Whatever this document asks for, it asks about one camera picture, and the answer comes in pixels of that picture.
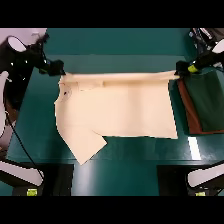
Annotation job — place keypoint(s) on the dark green garment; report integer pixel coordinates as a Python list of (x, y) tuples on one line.
[(208, 103)]

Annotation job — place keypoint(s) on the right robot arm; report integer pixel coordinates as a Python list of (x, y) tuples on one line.
[(208, 60)]

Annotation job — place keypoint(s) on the orange garment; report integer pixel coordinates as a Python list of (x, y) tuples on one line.
[(190, 115)]

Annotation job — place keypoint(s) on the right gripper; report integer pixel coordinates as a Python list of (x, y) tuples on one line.
[(182, 69)]

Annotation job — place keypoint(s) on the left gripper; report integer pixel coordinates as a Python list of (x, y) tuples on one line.
[(56, 68)]

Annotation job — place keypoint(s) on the cream T-shirt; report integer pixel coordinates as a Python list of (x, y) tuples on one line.
[(116, 110)]

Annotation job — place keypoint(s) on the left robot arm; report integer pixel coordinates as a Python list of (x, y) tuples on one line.
[(20, 59)]

